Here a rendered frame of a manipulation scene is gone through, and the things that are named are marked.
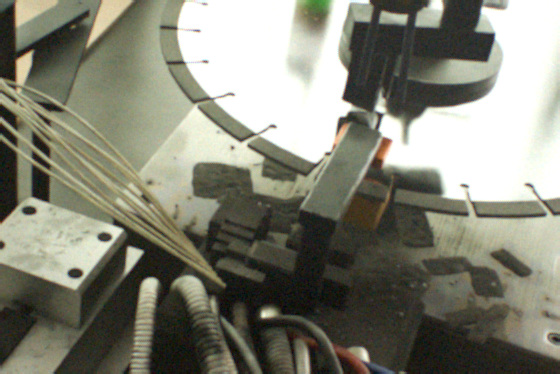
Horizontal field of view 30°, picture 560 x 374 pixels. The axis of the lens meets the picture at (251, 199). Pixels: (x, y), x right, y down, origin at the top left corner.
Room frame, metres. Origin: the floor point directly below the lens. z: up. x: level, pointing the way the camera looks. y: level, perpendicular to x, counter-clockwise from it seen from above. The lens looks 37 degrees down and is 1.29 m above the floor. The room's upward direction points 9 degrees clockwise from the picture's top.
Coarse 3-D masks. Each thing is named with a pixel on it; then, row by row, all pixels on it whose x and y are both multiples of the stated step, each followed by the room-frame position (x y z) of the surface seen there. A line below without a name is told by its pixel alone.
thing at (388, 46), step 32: (448, 0) 0.56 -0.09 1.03; (480, 0) 0.55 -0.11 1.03; (352, 32) 0.54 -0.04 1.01; (384, 32) 0.54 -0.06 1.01; (416, 32) 0.55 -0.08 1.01; (448, 32) 0.55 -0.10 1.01; (480, 32) 0.55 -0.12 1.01; (352, 64) 0.55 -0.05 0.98; (384, 64) 0.54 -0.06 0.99; (352, 96) 0.55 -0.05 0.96; (384, 96) 0.56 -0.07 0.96
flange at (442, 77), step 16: (496, 48) 0.64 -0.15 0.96; (416, 64) 0.60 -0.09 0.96; (432, 64) 0.60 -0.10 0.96; (448, 64) 0.61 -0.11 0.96; (464, 64) 0.61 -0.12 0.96; (480, 64) 0.62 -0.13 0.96; (496, 64) 0.62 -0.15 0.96; (416, 80) 0.58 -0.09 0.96; (432, 80) 0.59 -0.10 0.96; (448, 80) 0.59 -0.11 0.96; (464, 80) 0.59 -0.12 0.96; (480, 80) 0.60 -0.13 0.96
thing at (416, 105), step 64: (192, 0) 0.66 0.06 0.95; (256, 0) 0.68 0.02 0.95; (320, 0) 0.69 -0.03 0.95; (512, 0) 0.74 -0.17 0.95; (192, 64) 0.57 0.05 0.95; (256, 64) 0.59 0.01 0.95; (320, 64) 0.60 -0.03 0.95; (512, 64) 0.64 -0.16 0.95; (256, 128) 0.51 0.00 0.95; (320, 128) 0.53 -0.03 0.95; (384, 128) 0.54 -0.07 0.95; (448, 128) 0.55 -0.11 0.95; (512, 128) 0.56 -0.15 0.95; (448, 192) 0.48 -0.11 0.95; (512, 192) 0.49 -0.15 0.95
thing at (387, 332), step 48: (384, 0) 0.46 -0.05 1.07; (192, 144) 0.63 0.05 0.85; (240, 144) 0.64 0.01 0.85; (192, 192) 0.57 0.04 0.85; (288, 192) 0.59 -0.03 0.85; (144, 240) 0.54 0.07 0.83; (192, 240) 0.53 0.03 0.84; (240, 240) 0.46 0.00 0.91; (288, 240) 0.47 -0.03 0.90; (336, 240) 0.47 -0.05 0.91; (384, 240) 0.56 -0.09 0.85; (480, 240) 0.57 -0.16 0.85; (528, 240) 0.58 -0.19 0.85; (240, 288) 0.42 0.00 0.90; (288, 288) 0.43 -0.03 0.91; (336, 288) 0.44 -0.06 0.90; (384, 288) 0.47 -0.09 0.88; (432, 288) 0.51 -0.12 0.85; (528, 288) 0.53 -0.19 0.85; (336, 336) 0.42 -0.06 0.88; (384, 336) 0.43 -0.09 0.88; (432, 336) 0.49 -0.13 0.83; (528, 336) 0.48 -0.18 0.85
